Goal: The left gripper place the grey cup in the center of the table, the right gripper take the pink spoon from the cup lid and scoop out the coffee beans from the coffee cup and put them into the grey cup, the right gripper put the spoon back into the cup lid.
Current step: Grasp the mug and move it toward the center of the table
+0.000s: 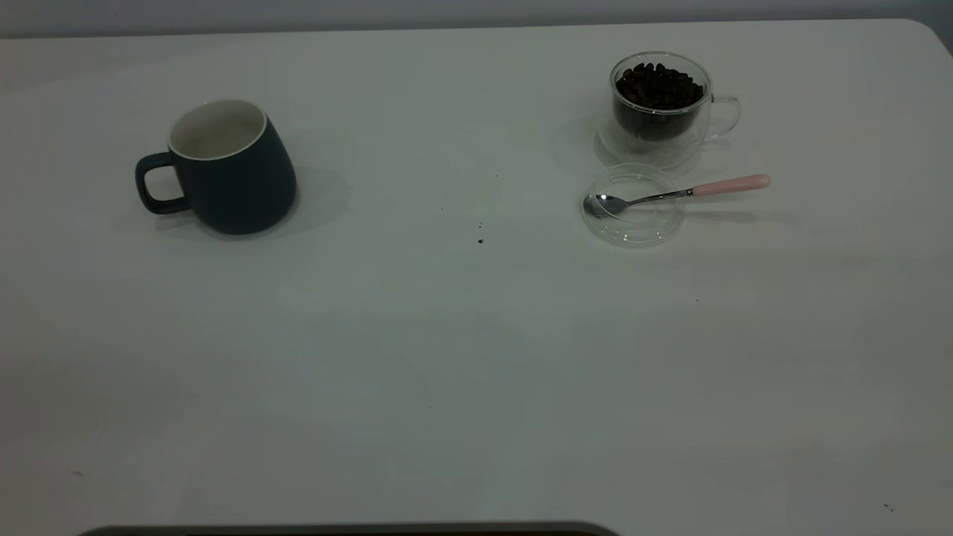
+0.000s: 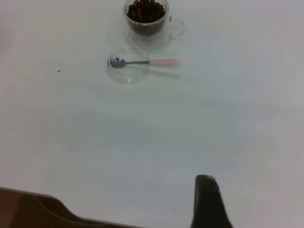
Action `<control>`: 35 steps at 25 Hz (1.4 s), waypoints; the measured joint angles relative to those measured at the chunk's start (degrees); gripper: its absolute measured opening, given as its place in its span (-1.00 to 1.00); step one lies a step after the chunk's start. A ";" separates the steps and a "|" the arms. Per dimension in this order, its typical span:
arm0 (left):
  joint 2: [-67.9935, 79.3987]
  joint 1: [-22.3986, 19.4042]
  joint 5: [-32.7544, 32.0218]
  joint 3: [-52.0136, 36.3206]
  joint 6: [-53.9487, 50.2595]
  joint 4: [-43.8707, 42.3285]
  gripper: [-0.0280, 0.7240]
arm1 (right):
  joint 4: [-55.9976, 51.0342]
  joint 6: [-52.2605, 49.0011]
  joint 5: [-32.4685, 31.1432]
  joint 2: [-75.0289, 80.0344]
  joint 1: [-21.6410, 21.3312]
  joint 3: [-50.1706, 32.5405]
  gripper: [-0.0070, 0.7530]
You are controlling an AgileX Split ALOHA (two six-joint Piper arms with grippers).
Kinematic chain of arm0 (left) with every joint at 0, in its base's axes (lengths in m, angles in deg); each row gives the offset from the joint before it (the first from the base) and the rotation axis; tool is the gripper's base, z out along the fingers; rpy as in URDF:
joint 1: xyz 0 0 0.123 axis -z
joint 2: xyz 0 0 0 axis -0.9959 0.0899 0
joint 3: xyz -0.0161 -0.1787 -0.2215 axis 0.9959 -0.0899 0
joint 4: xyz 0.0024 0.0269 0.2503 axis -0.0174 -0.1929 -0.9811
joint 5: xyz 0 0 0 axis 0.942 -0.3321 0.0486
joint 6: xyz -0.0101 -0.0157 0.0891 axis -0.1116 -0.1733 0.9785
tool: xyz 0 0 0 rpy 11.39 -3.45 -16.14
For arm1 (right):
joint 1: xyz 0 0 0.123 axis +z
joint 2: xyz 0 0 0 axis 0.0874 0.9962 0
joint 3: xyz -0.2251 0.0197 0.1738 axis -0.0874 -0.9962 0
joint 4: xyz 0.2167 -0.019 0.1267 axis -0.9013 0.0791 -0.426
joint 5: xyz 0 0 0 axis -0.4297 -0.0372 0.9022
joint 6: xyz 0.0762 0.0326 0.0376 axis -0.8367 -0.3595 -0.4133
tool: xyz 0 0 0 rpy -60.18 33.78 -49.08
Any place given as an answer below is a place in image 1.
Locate dark grey ceramic mug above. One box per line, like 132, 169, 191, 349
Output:
135, 99, 298, 236

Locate pink-handled metal spoon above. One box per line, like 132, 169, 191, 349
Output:
583, 174, 772, 220

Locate roasted coffee beans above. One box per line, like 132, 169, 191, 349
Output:
615, 63, 704, 142

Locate clear glass saucer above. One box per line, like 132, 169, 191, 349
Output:
580, 163, 686, 248

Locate clear double-wall glass cup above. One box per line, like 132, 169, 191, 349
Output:
596, 51, 742, 170

